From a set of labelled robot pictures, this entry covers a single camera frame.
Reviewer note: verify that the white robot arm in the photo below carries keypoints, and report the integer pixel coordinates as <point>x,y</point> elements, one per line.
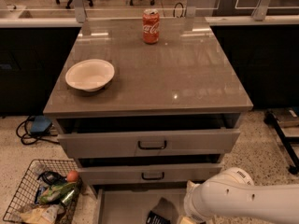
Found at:
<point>232,193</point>

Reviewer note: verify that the white paper bowl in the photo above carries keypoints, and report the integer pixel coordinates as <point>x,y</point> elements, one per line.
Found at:
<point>90,75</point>

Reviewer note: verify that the red coca-cola can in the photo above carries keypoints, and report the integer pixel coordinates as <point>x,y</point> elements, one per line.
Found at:
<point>151,21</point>

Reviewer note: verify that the grey drawer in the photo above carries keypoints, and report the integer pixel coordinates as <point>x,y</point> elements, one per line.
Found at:
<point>136,206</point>
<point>148,144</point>
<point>116,175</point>

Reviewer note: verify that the black wire basket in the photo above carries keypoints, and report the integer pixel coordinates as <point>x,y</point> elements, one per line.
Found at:
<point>30,189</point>

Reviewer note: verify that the green snack bag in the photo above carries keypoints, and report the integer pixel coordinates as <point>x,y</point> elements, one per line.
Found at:
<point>55,192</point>

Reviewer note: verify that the grey drawer cabinet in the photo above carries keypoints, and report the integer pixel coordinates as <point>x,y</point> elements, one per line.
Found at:
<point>183,82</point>

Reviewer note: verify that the bottom grey drawer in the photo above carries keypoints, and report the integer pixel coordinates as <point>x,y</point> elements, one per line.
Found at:
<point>136,206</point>

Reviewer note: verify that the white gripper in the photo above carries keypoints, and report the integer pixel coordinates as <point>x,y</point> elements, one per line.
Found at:
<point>191,209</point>

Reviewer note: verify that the orange round fruit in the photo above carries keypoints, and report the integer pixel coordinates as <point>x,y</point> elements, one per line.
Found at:
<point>72,176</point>

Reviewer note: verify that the black snack packet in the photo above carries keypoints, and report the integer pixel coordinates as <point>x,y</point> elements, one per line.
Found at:
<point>52,178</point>

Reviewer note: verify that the dark blue rxbar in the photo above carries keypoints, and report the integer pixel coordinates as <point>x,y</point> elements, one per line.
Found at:
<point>154,218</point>

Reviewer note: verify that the black cart frame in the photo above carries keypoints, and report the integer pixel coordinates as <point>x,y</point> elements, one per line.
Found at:
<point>285,122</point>

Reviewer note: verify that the green soda can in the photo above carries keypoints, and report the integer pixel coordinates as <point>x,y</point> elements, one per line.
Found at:
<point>68,198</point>

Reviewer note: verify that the middle grey drawer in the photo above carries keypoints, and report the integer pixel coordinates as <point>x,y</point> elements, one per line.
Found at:
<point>116,175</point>

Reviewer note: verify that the blue foot pedal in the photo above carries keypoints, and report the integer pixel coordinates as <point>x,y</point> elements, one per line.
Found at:
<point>41,124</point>

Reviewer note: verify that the top grey drawer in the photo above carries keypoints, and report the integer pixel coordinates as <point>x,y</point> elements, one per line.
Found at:
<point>148,144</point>

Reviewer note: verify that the yellow snack bag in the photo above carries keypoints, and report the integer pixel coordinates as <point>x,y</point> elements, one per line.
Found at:
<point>41,215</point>

